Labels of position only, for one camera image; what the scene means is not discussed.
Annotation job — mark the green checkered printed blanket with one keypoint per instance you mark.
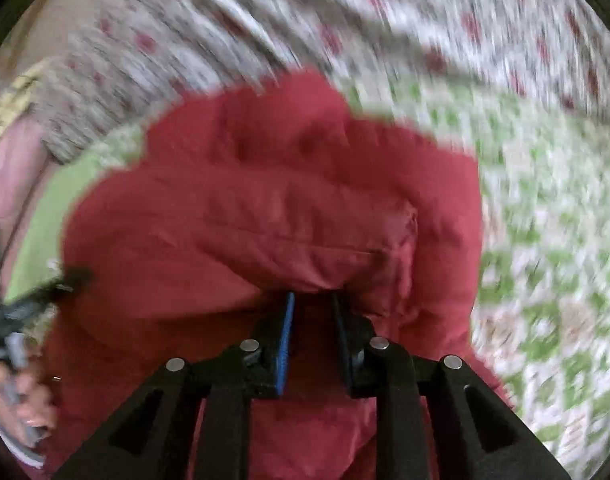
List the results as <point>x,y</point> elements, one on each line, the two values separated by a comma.
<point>535,210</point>

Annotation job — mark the person's left hand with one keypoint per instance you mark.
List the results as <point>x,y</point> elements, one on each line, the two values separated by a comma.
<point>30,405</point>

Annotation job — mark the red quilted blanket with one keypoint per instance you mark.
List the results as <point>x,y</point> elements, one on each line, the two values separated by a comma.
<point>235,210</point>

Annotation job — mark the floral quilt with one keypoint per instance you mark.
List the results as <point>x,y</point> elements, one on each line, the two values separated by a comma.
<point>335,10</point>

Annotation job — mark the yellow printed blanket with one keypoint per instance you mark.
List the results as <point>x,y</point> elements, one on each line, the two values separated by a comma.
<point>10,105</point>

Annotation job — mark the pink quilt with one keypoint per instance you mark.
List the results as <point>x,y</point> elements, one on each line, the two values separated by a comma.
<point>10,175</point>

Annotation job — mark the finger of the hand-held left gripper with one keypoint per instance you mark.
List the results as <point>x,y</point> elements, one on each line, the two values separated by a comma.
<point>71,280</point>

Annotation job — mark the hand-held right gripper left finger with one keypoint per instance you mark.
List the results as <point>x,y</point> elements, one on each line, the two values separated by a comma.
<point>285,347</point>

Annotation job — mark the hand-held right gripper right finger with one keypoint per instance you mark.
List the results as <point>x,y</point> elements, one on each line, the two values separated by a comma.
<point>341,332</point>

